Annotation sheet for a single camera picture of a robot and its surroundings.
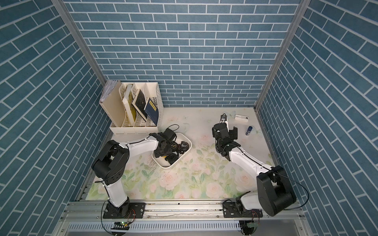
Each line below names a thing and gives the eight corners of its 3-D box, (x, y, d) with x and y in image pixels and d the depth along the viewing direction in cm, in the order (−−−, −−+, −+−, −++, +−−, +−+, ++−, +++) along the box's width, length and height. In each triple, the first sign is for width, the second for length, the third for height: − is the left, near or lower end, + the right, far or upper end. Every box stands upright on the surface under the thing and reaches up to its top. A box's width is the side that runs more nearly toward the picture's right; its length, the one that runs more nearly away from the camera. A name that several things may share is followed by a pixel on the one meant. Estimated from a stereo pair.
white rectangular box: (234, 121, 116) (235, 118, 113) (234, 117, 119) (235, 114, 116) (247, 123, 115) (249, 120, 112) (247, 118, 118) (248, 115, 115)
